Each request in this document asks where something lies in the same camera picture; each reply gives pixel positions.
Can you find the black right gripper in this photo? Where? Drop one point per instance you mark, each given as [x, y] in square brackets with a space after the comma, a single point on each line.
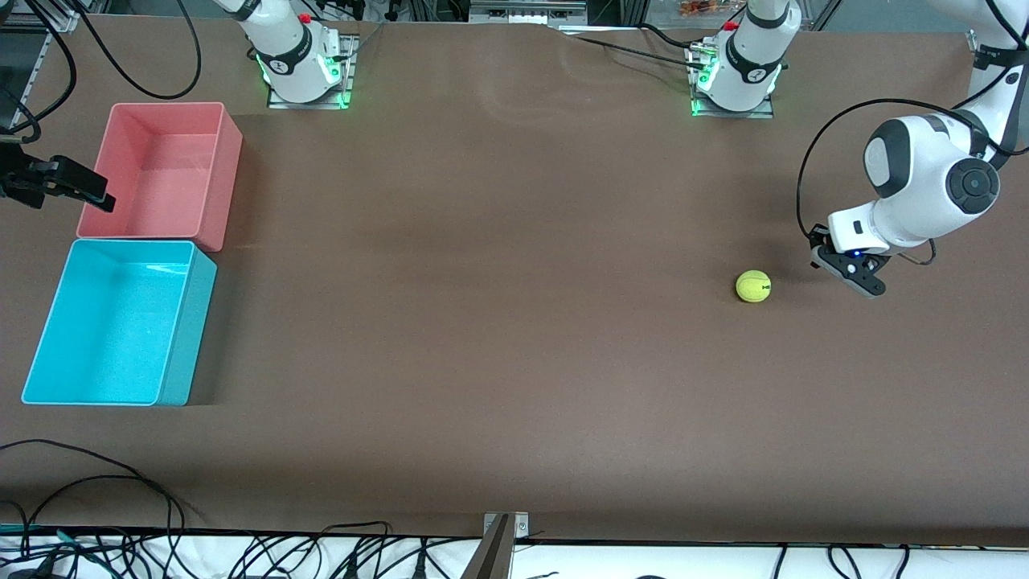
[24, 180]

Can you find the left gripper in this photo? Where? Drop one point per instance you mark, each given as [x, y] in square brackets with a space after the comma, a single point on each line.
[816, 238]

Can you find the yellow-green tennis ball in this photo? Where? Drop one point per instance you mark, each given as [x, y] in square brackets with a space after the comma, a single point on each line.
[753, 286]

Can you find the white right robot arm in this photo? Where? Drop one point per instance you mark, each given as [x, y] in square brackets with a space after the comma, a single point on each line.
[285, 48]

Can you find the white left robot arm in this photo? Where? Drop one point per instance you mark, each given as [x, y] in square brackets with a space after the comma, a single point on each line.
[924, 169]

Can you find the pink plastic bin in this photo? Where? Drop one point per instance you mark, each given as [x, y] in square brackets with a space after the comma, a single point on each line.
[161, 173]

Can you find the blue plastic bin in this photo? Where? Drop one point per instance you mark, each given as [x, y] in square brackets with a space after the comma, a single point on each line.
[112, 322]

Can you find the perforated metal strip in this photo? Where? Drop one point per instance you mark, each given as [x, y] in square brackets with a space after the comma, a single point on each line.
[36, 80]

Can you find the clear box with orange items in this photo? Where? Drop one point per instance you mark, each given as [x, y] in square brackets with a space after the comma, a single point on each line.
[699, 8]

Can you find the white ledge below table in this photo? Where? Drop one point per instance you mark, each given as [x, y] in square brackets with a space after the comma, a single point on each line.
[643, 563]

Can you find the grey background device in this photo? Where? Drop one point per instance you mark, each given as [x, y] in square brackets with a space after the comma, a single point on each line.
[526, 12]

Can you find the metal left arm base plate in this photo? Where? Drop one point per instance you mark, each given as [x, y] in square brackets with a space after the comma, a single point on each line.
[765, 113]

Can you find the aluminium frame profile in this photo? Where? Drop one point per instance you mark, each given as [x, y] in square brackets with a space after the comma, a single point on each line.
[974, 37]
[40, 20]

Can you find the silver mounting bracket plate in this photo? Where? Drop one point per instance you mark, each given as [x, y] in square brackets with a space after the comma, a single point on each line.
[522, 527]

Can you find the grey camera post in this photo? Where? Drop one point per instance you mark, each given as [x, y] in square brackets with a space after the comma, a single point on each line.
[492, 559]

